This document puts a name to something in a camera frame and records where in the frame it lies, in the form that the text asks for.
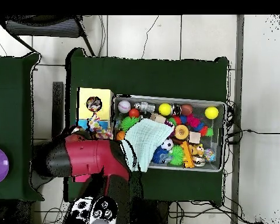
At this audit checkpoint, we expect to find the small brown football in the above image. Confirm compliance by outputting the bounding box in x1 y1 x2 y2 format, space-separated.
180 104 194 117

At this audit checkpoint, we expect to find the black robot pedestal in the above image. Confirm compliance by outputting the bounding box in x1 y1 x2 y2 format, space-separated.
130 199 170 224

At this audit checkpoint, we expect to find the small white baseball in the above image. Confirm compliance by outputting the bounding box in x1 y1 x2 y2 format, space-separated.
117 100 132 114

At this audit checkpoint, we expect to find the grey round stand base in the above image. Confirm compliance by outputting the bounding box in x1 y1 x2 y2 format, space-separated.
29 173 59 191

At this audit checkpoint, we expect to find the plain yellow ball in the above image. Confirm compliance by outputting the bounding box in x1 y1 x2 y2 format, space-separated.
204 106 219 120
158 103 173 117

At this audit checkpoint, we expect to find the toy hamburger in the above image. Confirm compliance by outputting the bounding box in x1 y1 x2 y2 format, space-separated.
174 124 190 140

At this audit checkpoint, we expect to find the green spiky rubber ball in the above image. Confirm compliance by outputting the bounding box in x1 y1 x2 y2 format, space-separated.
120 115 141 131

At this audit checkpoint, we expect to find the black standing panel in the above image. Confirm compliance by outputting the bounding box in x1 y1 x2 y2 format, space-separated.
51 81 64 141

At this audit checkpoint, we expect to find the plain orange ball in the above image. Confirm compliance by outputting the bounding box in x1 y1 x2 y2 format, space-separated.
128 108 141 118

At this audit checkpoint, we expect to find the black metal chair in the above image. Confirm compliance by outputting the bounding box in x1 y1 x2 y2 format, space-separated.
0 15 95 57

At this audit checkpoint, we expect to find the mint green knitted cloth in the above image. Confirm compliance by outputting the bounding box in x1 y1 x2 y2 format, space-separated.
121 118 174 173

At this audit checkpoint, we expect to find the wooden box with three holes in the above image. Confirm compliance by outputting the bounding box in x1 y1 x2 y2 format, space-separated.
73 87 114 183

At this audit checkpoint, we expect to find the silver mesh bin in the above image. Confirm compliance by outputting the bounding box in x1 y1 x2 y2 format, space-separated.
113 94 227 173

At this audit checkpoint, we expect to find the dark green side table cloth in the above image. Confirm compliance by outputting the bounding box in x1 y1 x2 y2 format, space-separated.
0 52 44 202

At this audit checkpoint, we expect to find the plain wooden cube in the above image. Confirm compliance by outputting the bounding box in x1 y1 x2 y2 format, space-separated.
150 112 167 124
187 131 202 144

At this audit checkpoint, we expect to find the black power cable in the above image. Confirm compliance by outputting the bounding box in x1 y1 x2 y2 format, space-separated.
226 128 280 136

